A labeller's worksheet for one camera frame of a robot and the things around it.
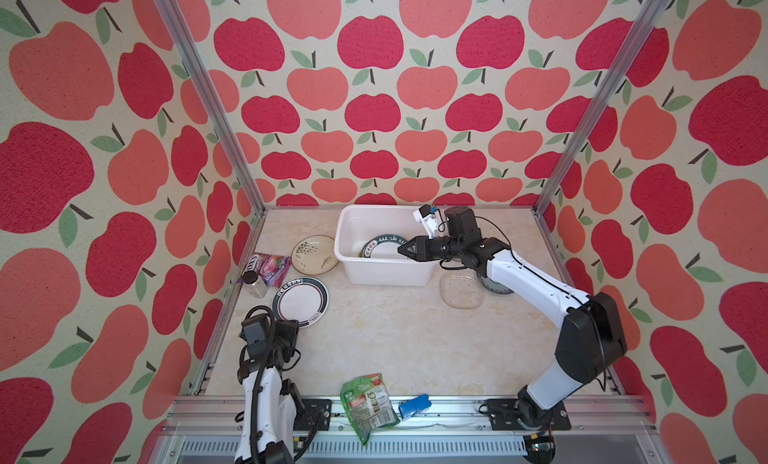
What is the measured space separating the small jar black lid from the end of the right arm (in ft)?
→ 1.65

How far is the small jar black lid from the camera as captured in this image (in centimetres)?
90

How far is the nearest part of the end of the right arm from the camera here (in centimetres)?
63
